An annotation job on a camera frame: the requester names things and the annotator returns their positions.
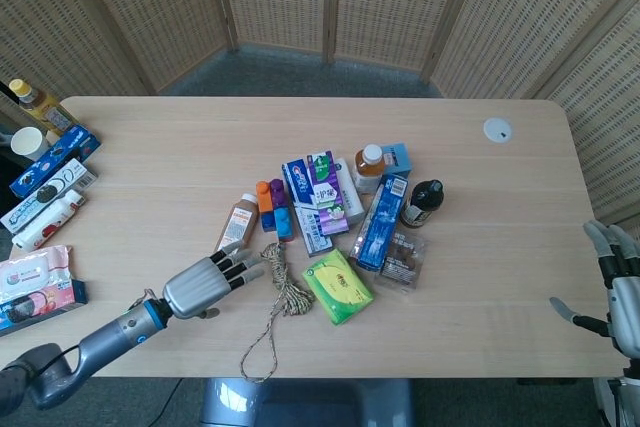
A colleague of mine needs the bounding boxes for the purple green toothpaste box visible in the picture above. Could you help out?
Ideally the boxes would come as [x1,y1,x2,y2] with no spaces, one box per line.
[306,150,350,237]

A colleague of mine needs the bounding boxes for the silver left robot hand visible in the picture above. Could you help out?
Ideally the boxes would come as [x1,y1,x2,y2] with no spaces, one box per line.
[162,241,265,321]

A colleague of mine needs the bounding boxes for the brown juice bottle orange label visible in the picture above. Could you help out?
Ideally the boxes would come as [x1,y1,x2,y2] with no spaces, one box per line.
[214,192,260,254]

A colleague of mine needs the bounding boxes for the white table cable grommet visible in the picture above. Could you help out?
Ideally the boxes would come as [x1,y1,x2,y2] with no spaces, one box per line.
[483,117,515,144]

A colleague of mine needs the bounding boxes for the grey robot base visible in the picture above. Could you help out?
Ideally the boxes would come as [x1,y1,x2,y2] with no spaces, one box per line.
[200,377,415,427]

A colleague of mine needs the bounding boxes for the beige coiled rope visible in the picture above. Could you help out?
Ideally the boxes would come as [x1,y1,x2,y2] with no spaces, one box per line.
[239,242,316,384]

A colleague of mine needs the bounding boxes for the dark glass sauce bottle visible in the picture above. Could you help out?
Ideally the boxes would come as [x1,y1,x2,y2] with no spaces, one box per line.
[400,179,446,228]

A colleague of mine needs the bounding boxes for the blue pink cookie box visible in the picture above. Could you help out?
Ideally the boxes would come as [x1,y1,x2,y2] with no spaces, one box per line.
[0,278,89,338]

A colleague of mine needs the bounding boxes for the woven bamboo folding screen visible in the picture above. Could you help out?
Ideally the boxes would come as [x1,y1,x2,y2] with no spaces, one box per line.
[0,0,640,228]

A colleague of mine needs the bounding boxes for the clear pack brown snacks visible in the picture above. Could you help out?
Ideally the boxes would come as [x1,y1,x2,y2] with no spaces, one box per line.
[350,225,429,294]

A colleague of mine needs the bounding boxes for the blue long toothpaste box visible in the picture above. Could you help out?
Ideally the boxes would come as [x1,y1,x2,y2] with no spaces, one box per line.
[355,173,410,272]

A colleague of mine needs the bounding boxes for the green yellow tissue pack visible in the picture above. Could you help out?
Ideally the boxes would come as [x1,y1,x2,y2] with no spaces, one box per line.
[302,248,375,326]

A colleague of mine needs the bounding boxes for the white red milk bottle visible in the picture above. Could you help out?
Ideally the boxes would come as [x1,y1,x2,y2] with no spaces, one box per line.
[11,189,86,250]

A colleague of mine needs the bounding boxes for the blue Oreo cookie box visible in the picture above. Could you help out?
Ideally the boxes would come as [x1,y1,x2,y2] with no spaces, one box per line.
[9,126,103,199]

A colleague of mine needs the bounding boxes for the pink wet wipes pack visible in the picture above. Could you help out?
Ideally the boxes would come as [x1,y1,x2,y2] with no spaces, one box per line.
[0,245,75,306]

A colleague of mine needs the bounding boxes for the light blue small box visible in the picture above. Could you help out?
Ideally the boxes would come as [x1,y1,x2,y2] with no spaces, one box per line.
[381,142,413,179]

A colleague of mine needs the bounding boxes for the colourful toy block stack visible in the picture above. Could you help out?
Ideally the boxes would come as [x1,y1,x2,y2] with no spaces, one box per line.
[255,178,295,244]

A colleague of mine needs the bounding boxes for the white Oreo cookie box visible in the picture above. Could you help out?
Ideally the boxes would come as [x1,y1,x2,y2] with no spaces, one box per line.
[0,157,98,236]

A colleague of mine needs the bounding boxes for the amber bottle white cap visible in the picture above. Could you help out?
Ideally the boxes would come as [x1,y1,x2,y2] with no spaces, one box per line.
[353,143,390,195]

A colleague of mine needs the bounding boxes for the white paper cup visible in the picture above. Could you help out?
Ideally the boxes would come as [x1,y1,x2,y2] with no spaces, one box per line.
[10,126,45,163]

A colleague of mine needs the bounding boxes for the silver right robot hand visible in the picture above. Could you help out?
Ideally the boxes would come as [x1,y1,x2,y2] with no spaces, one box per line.
[549,219,640,359]

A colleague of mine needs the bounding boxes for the blue Crest toothpaste box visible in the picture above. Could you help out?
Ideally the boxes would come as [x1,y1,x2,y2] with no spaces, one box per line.
[281,157,334,256]

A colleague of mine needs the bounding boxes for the yellow cap tea bottle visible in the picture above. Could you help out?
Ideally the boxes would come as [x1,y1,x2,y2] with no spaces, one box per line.
[8,78,79,137]

